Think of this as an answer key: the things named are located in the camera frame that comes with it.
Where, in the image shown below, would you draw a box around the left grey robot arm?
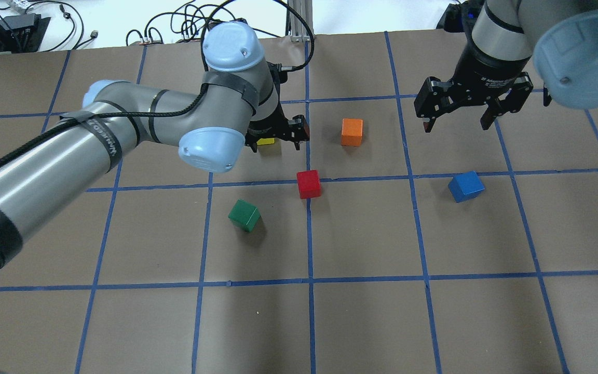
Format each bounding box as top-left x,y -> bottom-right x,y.
0,21 -> 309,269

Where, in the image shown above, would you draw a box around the blue wooden block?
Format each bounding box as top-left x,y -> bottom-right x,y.
448,170 -> 485,203

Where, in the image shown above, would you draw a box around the orange wooden block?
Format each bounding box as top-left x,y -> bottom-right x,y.
340,118 -> 364,146

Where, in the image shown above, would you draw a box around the black control box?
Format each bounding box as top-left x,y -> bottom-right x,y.
0,14 -> 50,53

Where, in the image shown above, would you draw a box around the aluminium frame post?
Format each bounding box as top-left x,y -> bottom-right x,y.
286,1 -> 314,43

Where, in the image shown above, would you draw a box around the green wooden block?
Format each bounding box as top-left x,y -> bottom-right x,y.
228,199 -> 261,233

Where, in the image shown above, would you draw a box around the red wooden block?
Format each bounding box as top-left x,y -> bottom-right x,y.
296,170 -> 322,199

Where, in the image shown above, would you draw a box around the yellow wooden block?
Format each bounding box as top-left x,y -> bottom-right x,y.
256,138 -> 276,146

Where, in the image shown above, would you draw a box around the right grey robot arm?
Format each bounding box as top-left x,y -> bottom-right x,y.
414,1 -> 598,132

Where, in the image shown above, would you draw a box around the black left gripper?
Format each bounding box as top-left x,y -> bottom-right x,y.
244,62 -> 309,152

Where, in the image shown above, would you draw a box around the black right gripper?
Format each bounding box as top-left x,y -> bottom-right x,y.
414,47 -> 534,133

